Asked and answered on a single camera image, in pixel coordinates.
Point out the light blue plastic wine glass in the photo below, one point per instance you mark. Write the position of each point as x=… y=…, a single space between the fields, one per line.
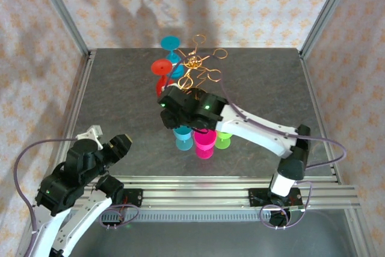
x=182 y=144

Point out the pink plastic wine glass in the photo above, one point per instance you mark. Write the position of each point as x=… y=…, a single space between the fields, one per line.
x=204 y=141

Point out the green plastic wine glass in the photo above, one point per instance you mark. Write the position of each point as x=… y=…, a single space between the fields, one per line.
x=222 y=144

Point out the red plastic wine glass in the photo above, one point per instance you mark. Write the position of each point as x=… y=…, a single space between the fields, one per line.
x=161 y=66

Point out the teal blue plastic wine glass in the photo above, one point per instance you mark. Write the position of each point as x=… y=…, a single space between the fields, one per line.
x=171 y=42

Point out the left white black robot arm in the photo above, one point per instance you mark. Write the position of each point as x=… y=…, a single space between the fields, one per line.
x=87 y=218

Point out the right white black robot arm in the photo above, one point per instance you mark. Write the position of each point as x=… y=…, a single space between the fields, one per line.
x=255 y=136

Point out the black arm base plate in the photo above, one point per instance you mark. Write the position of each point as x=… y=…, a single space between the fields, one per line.
x=133 y=198
x=257 y=198

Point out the aluminium table side rail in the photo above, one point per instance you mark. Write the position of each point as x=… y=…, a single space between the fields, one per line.
x=78 y=88
x=312 y=97

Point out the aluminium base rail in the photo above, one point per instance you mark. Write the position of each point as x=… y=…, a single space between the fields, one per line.
x=195 y=193

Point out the aluminium frame post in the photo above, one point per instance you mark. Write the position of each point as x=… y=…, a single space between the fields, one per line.
x=64 y=13
x=325 y=13

